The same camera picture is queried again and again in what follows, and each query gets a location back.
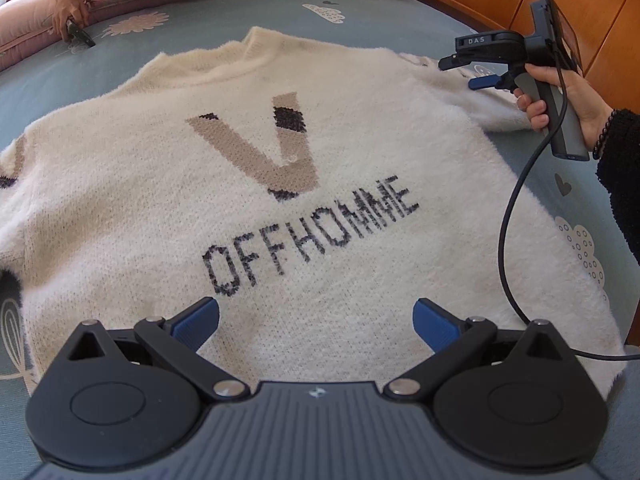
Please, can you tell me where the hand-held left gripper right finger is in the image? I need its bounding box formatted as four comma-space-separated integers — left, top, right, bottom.
383, 297, 569, 404

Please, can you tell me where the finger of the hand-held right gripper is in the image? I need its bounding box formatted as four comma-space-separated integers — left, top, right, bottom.
439, 52, 474, 71
467, 72, 516, 92

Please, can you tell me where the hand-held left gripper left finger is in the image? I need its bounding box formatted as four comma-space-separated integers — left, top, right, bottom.
66, 296, 250, 404

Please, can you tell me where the white fuzzy knit sweater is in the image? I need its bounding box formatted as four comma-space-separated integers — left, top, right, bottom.
0, 26, 628, 406

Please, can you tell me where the person's right forearm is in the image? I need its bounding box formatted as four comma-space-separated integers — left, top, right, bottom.
594, 107, 640, 346

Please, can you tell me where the person's right hand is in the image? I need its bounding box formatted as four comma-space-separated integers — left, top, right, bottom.
515, 63, 615, 153

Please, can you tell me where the wooden bed headboard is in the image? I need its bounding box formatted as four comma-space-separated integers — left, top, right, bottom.
385, 0, 640, 161

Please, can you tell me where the blue floral bed sheet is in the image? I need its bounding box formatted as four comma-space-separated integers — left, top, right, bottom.
0, 0, 640, 480

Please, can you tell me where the black smartphone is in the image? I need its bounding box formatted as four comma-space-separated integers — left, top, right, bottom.
66, 21, 96, 50

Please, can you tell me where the pink floral quilt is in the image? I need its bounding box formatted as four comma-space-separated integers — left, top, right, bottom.
0, 0, 211, 73

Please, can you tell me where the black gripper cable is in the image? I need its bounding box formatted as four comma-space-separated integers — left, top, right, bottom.
497, 40, 632, 361

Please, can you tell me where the black bead bracelet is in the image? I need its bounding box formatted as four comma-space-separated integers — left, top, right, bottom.
592, 110, 617, 161

